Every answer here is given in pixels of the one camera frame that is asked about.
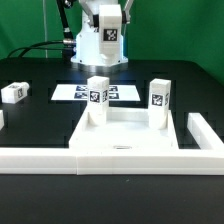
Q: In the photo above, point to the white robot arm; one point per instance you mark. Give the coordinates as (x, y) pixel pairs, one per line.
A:
(87, 40)

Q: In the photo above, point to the white sheet with fiducial tags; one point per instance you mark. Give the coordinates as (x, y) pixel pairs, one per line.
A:
(78, 92)

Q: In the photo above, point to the white square table top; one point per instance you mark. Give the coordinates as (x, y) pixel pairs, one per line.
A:
(125, 128)

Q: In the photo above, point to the white U-shaped obstacle fence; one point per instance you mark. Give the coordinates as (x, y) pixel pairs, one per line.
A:
(206, 159)

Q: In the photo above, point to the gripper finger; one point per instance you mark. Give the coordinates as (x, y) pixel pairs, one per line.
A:
(94, 16)
(126, 17)

